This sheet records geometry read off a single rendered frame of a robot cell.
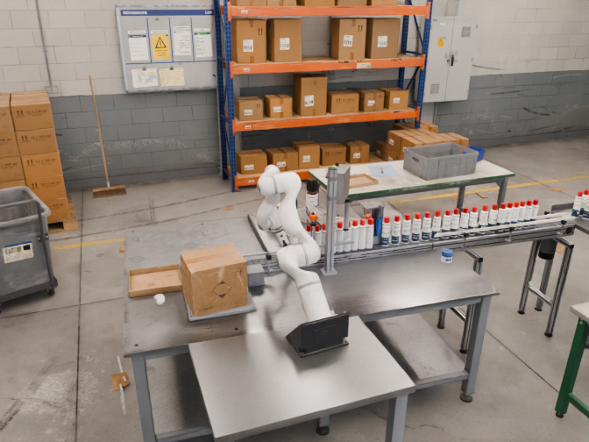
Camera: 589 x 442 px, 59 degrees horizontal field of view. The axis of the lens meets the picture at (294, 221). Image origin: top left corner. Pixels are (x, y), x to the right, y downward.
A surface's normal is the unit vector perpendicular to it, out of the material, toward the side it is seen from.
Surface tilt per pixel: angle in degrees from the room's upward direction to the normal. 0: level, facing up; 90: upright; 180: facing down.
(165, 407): 2
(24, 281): 94
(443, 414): 0
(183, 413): 2
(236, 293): 90
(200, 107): 90
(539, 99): 90
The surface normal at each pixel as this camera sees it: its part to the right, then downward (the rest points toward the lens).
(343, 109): 0.31, 0.40
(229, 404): 0.00, -0.91
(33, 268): 0.62, 0.37
